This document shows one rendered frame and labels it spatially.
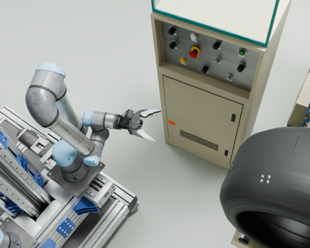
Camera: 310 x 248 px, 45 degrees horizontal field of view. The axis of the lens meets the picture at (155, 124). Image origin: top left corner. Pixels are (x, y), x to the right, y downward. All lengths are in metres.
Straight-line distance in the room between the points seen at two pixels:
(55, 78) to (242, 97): 0.94
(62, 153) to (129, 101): 1.33
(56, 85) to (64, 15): 2.36
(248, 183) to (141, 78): 2.10
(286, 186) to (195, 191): 1.55
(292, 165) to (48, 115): 0.91
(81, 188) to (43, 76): 0.68
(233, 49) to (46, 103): 0.87
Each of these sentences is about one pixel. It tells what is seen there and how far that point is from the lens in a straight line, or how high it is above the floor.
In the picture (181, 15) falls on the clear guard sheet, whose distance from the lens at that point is 1.74.
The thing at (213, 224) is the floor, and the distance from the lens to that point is 2.58.
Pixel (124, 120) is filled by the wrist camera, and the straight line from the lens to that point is 1.62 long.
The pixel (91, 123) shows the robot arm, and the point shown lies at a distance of 1.71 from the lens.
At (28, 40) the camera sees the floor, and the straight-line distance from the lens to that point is 3.75.
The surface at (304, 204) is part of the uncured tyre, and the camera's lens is 1.14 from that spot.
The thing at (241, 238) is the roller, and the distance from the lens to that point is 1.62.
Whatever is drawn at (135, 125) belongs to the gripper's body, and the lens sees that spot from 1.66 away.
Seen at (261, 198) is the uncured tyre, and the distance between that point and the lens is 1.18.
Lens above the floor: 2.48
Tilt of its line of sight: 59 degrees down
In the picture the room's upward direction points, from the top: 9 degrees counter-clockwise
